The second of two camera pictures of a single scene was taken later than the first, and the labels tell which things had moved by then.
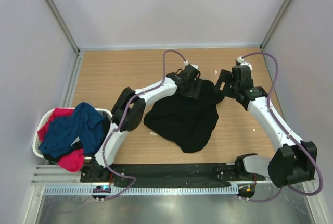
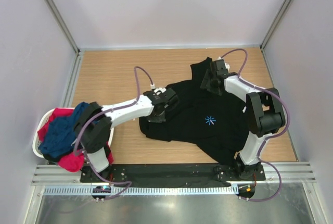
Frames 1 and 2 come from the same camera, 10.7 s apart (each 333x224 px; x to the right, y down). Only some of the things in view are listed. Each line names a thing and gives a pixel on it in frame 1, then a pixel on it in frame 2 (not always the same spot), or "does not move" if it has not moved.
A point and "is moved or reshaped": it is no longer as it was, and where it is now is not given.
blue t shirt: x=85 y=123 does not move
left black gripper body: x=191 y=91 to x=155 y=118
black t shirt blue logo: x=188 y=123 is moved or reshaped
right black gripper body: x=230 y=91 to x=208 y=83
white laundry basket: x=36 y=141 does not move
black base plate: x=168 y=175 does not move
